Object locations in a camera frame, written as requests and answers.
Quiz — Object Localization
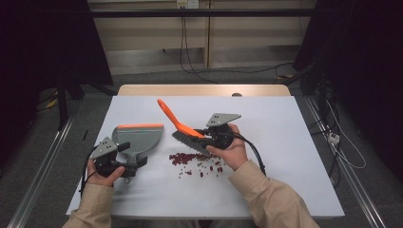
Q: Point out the black hanging cable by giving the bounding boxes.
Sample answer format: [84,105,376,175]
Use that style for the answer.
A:
[179,15,221,86]

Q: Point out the white wall socket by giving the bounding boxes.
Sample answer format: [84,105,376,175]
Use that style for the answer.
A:
[176,0,200,10]

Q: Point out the grey dustpan with orange edge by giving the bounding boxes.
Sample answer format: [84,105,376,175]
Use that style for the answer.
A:
[111,123,164,185]

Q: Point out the wooden table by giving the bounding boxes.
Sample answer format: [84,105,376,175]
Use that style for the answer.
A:
[117,84,292,98]

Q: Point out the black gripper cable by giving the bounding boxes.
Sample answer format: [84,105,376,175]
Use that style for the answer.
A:
[79,145,100,199]
[232,132,268,178]

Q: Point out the white cable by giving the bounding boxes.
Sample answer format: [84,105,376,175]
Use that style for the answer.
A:
[325,99,368,170]

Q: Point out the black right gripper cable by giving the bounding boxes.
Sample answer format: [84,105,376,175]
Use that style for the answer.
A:
[232,132,268,178]

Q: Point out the black horizontal bar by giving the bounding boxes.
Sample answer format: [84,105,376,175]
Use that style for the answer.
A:
[88,9,317,19]

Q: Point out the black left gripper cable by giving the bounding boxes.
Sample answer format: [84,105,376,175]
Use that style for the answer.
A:
[79,145,100,199]

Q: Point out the metal floor rail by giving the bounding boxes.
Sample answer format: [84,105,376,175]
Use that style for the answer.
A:
[303,95,388,228]
[6,115,76,228]

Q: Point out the white board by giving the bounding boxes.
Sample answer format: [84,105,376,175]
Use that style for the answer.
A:
[66,95,346,220]

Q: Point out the orange brush with grey bristles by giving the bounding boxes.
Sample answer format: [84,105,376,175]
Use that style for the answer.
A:
[157,98,221,157]

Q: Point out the black metal stand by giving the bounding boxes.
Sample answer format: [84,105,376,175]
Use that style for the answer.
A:
[317,67,330,123]
[56,70,70,131]

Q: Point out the person's left hand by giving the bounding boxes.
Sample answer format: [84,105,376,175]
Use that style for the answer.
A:
[86,159,126,188]

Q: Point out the black floor cable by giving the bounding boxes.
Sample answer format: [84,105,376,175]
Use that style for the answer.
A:
[189,61,295,76]

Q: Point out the white power plug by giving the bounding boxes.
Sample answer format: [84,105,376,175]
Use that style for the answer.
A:
[327,132,341,146]

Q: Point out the red kidney beans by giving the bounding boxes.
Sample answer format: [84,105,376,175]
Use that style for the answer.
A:
[168,152,225,179]

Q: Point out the black curtain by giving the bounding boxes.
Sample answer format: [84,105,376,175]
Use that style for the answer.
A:
[0,0,114,169]
[292,0,403,183]

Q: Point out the person's right hand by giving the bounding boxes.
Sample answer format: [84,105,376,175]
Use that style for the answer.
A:
[205,123,249,172]

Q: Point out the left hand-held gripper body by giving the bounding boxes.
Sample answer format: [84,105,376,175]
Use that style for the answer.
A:
[89,136,141,179]

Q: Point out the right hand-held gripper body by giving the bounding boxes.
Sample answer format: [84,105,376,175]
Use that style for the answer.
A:
[202,112,242,150]

